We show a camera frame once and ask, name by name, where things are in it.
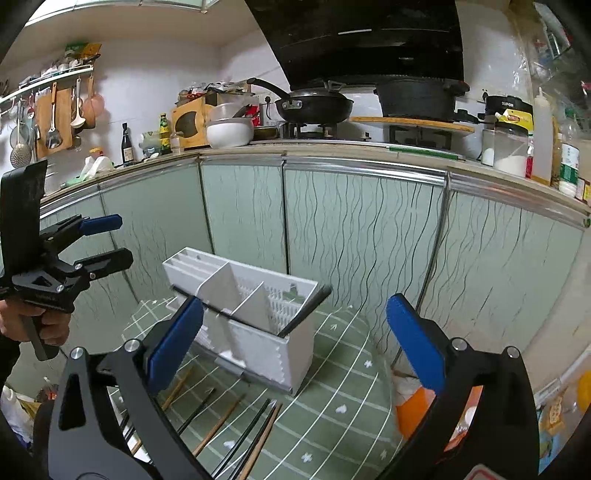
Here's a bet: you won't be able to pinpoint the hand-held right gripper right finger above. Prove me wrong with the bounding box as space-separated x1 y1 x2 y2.
379 292 542 480

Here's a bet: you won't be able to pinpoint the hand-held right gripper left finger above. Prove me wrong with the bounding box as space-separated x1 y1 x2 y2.
46 294 213 480

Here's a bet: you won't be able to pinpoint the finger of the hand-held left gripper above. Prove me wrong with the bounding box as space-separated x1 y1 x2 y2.
54 247 135 290
41 213 123 253

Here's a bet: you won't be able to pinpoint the white plastic utensil holder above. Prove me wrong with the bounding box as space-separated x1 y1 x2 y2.
163 247 320 396

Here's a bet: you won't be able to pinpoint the person's left hand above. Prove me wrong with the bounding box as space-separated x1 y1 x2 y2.
0 298 71 355

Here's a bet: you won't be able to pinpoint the white plastic bottle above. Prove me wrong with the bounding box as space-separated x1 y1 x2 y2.
81 148 116 181

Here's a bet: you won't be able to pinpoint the metal skimmer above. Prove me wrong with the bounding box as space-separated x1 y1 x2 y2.
9 104 31 169

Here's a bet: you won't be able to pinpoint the orange shopping bag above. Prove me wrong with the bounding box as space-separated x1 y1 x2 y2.
394 369 485 453

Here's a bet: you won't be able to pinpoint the dark sauce bottle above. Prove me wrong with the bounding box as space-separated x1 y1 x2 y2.
121 122 136 166

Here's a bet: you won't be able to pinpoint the metal slotted spatula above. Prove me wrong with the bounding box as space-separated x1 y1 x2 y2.
46 83 63 149

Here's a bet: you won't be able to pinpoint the pale green plastic jug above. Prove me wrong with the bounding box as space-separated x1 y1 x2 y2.
139 131 160 160

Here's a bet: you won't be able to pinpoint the metal ladle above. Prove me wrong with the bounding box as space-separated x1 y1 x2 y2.
69 78 86 129

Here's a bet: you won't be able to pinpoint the green bottle yellow cap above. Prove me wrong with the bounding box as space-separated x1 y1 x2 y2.
158 113 172 155

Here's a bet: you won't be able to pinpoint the green grid tablecloth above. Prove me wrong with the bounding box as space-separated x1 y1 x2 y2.
122 298 407 480

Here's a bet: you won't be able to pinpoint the pink pan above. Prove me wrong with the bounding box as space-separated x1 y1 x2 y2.
82 76 106 130

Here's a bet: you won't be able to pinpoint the yellow wooden box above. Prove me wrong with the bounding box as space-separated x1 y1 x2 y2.
172 104 215 149

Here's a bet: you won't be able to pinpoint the white ceramic bowl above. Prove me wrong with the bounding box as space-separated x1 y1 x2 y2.
206 117 256 149

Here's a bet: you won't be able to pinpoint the translucent plastic bowl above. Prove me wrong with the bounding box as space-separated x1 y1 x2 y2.
208 102 254 123

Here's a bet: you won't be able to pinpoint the green and yellow packets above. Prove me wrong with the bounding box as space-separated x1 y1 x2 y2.
65 42 102 61

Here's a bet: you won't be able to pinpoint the clear bottle yellow cap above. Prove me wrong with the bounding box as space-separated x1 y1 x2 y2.
577 371 591 416

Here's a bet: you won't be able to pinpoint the white plastic bag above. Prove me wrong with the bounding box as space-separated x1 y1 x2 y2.
0 385 35 444

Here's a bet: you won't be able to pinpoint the small clear seasoning container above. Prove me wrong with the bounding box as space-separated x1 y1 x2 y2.
481 128 497 166

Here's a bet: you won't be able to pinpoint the large clear seasoning container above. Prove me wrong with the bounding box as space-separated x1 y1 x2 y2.
493 114 529 177

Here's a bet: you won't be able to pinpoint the round wooden board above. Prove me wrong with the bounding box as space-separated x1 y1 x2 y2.
350 115 476 134

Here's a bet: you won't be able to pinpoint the gas stove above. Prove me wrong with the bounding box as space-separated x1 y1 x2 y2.
252 121 462 151

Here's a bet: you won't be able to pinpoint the green label bottle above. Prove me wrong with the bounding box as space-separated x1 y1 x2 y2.
558 108 581 197

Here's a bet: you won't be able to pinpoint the white squeeze bottle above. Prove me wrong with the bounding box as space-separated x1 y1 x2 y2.
531 87 554 185

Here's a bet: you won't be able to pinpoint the black cast iron pot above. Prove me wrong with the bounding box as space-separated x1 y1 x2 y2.
373 78 471 121

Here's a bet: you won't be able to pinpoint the black frying pan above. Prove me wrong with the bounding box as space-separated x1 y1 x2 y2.
247 78 354 124

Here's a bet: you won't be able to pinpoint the black kitchen appliance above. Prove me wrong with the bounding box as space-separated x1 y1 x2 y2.
485 95 534 121

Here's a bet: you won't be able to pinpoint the black range hood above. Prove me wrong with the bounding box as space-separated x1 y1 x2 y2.
245 0 465 88

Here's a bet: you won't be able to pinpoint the metal wall rack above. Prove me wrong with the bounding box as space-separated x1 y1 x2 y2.
0 65 95 116

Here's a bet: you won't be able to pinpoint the clear plastic wall shelf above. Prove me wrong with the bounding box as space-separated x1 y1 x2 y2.
517 0 591 112

